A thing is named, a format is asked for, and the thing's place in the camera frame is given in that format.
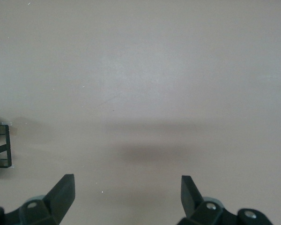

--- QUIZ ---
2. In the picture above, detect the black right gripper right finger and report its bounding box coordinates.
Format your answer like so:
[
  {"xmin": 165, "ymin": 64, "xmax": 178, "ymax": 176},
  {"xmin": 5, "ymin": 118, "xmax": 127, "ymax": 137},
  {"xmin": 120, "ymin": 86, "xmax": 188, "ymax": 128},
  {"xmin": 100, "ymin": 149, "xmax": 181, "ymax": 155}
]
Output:
[{"xmin": 177, "ymin": 175, "xmax": 272, "ymax": 225}]

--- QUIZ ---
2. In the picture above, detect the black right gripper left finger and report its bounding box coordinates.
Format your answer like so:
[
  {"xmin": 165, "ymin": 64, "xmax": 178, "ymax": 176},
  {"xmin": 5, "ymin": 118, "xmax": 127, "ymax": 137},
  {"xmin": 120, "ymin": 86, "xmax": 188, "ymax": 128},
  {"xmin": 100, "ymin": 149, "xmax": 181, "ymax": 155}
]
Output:
[{"xmin": 0, "ymin": 173, "xmax": 75, "ymax": 225}]

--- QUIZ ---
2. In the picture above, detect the black wire cup rack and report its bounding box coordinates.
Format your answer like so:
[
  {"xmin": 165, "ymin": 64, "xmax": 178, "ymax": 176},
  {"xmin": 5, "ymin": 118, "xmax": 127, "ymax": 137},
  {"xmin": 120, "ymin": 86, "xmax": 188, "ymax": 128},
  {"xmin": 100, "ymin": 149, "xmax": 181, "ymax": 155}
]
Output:
[{"xmin": 0, "ymin": 125, "xmax": 12, "ymax": 169}]

